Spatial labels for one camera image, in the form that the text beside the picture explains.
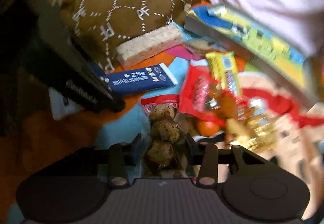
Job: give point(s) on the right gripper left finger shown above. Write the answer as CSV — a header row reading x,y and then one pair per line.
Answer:
x,y
118,165

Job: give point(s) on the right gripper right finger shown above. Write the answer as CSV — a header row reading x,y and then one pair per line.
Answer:
x,y
208,156

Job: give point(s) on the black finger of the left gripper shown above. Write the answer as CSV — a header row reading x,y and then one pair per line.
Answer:
x,y
49,52

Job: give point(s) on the small orange fruit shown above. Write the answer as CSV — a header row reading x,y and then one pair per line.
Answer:
x,y
206,128

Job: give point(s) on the gold foil snack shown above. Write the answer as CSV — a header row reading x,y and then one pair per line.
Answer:
x,y
255,134

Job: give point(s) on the clear pack of meatballs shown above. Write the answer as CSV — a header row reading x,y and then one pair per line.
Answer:
x,y
166,130

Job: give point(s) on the white rice cracker bar pack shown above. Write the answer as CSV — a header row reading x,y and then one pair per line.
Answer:
x,y
148,45

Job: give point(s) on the red dried tofu snack pack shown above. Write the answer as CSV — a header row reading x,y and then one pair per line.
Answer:
x,y
201,96

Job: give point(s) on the small white candy pack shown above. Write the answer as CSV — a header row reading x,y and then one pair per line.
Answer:
x,y
258,106

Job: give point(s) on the blue sachet with white text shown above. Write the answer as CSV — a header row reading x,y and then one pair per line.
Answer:
x,y
140,80

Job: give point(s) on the yellow snack bar pack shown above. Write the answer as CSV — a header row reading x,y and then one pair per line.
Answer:
x,y
224,70

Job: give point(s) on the round biscuit pack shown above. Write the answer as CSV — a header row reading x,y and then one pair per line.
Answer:
x,y
199,47

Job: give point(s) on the brown PF patterned pillow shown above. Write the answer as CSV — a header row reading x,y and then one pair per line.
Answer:
x,y
121,8

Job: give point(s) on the colourful cartoon bed sheet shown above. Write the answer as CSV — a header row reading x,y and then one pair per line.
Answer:
x,y
35,139

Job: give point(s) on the grey tray with cartoon drawing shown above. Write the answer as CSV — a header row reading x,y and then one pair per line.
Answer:
x,y
236,31

